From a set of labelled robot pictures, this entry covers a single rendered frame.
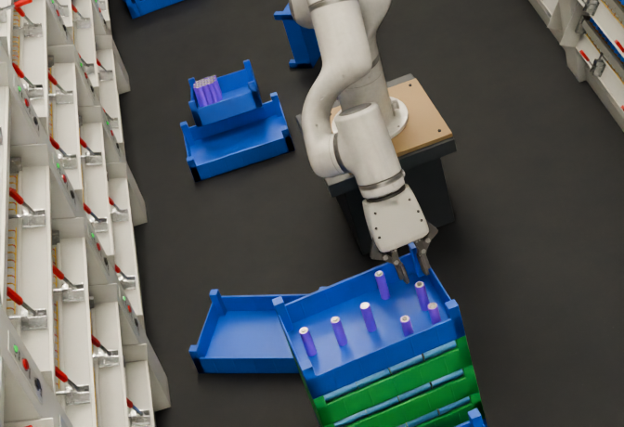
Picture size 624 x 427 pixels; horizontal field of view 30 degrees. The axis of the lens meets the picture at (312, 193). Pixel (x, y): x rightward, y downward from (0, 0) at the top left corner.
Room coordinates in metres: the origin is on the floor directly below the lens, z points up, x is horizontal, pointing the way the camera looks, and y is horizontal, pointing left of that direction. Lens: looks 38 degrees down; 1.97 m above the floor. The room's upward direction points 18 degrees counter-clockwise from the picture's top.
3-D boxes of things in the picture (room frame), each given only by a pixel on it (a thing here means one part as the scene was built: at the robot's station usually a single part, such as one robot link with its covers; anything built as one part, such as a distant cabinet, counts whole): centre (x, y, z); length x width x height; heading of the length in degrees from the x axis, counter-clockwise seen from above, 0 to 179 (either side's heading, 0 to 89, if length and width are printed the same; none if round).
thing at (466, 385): (1.53, -0.02, 0.28); 0.30 x 0.20 x 0.08; 96
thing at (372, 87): (2.30, -0.19, 0.39); 0.19 x 0.19 x 0.18
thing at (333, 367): (1.53, -0.02, 0.44); 0.30 x 0.20 x 0.08; 96
